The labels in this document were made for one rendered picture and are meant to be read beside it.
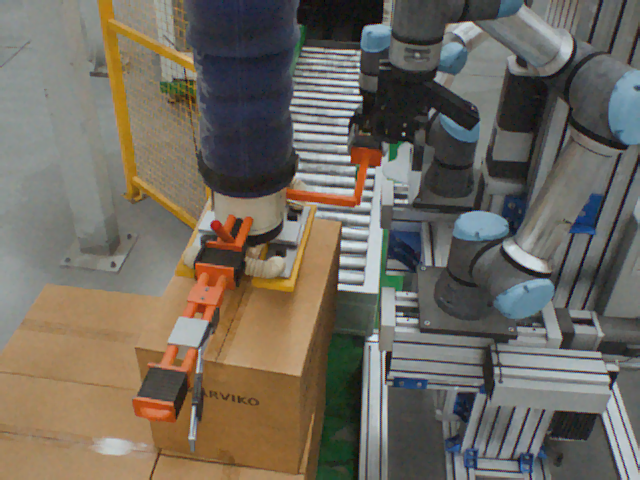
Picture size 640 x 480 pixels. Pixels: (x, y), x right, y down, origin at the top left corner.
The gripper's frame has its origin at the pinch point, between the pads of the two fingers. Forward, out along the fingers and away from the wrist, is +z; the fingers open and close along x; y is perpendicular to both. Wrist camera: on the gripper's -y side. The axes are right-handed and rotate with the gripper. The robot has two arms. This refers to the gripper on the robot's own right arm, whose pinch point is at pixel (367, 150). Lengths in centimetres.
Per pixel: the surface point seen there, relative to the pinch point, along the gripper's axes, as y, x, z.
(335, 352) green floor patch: -33, -8, 118
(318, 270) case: 25.0, -8.9, 23.9
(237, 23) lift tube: 41, -24, -48
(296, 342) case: 52, -10, 24
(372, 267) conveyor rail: -21, 4, 59
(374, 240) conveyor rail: -36, 4, 59
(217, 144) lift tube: 39, -30, -20
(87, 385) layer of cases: 44, -74, 64
